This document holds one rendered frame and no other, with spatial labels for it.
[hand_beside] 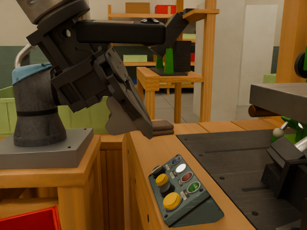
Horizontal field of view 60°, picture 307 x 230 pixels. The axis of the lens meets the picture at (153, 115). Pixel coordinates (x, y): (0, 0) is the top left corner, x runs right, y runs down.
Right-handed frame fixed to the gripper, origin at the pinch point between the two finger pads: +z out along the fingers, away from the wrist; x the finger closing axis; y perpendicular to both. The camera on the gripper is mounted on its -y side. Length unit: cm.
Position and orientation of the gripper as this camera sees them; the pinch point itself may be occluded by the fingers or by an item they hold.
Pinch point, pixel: (151, 128)
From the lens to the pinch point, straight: 40.7
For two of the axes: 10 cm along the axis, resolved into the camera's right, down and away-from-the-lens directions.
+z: 4.9, 8.1, 3.4
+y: -8.7, 4.5, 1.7
